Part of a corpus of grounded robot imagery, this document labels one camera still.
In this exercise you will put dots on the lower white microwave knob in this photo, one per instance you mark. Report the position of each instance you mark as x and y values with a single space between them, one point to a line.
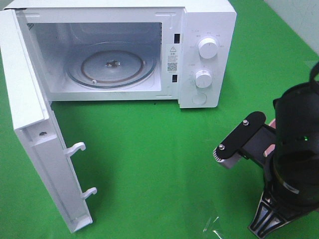
203 79

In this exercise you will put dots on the white warning label sticker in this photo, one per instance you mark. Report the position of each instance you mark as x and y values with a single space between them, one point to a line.
171 58

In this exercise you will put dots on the round white door button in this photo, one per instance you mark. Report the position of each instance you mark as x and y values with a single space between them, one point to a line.
199 99

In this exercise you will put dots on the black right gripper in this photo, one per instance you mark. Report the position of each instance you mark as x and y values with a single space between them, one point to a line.
291 171

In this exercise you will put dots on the white microwave door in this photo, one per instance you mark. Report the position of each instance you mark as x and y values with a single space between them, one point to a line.
36 127

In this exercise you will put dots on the upper white microwave knob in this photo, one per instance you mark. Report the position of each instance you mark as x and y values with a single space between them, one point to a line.
208 47

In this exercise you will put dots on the glass microwave turntable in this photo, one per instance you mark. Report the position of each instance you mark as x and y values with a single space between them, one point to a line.
110 65

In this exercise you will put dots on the white microwave knob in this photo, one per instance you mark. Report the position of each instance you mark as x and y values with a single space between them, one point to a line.
203 79
208 47

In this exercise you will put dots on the white microwave oven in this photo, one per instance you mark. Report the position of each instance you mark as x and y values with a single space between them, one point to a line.
57 27

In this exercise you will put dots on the pink round plate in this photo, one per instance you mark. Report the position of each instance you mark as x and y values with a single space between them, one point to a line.
272 139

